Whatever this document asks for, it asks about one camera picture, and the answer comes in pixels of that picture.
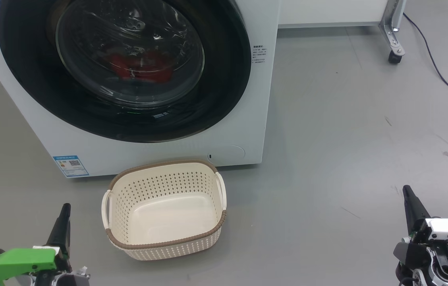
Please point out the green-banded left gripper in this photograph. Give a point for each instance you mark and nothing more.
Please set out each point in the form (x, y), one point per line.
(13, 262)

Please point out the red and white garment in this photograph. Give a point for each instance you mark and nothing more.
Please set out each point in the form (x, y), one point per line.
(128, 67)

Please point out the washing machine glass door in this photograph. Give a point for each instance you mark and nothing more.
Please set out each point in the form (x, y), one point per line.
(224, 79)

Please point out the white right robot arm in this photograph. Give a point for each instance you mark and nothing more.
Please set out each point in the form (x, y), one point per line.
(446, 274)

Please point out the cream perforated laundry basket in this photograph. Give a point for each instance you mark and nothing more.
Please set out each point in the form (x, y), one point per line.
(168, 222)

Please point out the white front-load washing machine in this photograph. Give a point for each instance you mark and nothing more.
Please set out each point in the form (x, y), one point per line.
(160, 153)

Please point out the blue energy label sticker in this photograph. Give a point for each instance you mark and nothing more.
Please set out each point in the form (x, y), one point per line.
(71, 166)

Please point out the white cabinet panel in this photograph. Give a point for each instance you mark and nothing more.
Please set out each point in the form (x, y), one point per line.
(327, 12)

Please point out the small printed text label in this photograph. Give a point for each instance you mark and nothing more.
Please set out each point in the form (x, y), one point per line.
(259, 54)

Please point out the metal frame leg with caster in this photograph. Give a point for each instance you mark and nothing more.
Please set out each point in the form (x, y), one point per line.
(392, 31)

